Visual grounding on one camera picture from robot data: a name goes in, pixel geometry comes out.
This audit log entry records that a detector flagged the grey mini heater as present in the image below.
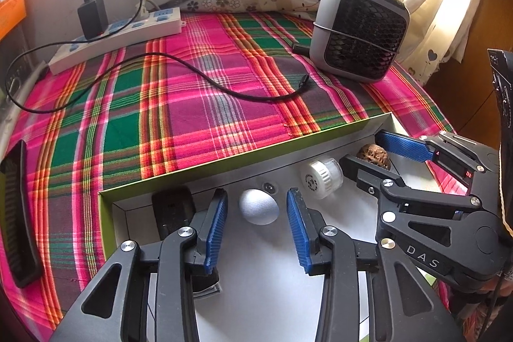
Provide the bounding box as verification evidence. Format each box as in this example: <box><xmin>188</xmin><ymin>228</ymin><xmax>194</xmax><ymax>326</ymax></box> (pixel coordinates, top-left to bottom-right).
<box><xmin>309</xmin><ymin>0</ymin><xmax>409</xmax><ymax>83</ymax></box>

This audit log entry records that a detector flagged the black rectangular device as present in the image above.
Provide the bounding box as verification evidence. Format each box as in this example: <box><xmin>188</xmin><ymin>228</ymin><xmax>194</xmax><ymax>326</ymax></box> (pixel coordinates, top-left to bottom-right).
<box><xmin>151</xmin><ymin>186</ymin><xmax>221</xmax><ymax>299</ymax></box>

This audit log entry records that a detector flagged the green and white tray box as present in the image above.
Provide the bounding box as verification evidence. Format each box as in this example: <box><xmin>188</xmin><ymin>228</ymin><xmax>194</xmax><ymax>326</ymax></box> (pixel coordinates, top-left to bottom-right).
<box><xmin>99</xmin><ymin>114</ymin><xmax>405</xmax><ymax>341</ymax></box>

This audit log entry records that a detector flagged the small white egg-shaped knob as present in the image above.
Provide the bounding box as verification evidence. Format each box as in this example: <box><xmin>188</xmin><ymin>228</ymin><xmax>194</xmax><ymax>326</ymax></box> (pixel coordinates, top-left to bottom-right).
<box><xmin>238</xmin><ymin>189</ymin><xmax>280</xmax><ymax>226</ymax></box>

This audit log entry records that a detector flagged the plaid bed cover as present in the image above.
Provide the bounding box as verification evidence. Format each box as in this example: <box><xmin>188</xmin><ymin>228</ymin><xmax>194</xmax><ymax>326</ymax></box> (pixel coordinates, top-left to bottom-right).
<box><xmin>1</xmin><ymin>13</ymin><xmax>450</xmax><ymax>341</ymax></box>

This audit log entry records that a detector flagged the orange box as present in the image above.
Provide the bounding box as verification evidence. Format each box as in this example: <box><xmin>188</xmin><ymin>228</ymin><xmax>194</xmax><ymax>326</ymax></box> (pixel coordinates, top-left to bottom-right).
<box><xmin>0</xmin><ymin>0</ymin><xmax>27</xmax><ymax>40</ymax></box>

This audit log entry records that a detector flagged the person's right hand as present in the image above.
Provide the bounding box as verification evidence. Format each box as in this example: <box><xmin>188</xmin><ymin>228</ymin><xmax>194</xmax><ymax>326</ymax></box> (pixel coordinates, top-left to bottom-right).
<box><xmin>478</xmin><ymin>275</ymin><xmax>513</xmax><ymax>297</ymax></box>

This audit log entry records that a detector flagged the black smartphone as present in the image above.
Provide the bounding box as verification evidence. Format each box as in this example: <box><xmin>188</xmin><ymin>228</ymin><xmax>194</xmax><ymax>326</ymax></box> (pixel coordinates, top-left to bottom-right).
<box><xmin>1</xmin><ymin>140</ymin><xmax>43</xmax><ymax>288</ymax></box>

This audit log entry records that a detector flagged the brown walnut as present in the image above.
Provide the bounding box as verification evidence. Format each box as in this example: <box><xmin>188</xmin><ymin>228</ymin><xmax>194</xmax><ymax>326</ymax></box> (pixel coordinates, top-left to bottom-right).
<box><xmin>357</xmin><ymin>143</ymin><xmax>391</xmax><ymax>170</ymax></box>

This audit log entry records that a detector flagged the white ribbed round cap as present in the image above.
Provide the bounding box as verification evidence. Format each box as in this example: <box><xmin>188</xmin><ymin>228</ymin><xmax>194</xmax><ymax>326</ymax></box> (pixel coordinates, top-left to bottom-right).
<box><xmin>300</xmin><ymin>157</ymin><xmax>344</xmax><ymax>200</ymax></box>

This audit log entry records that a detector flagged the white power strip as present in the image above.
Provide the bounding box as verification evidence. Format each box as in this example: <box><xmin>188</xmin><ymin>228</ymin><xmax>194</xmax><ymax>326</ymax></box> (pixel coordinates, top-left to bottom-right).
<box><xmin>48</xmin><ymin>8</ymin><xmax>185</xmax><ymax>75</ymax></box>

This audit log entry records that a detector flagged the black charger with cable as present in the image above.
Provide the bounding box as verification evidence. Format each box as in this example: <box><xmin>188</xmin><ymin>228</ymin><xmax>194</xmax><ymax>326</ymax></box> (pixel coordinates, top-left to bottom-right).
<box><xmin>4</xmin><ymin>0</ymin><xmax>310</xmax><ymax>114</ymax></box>

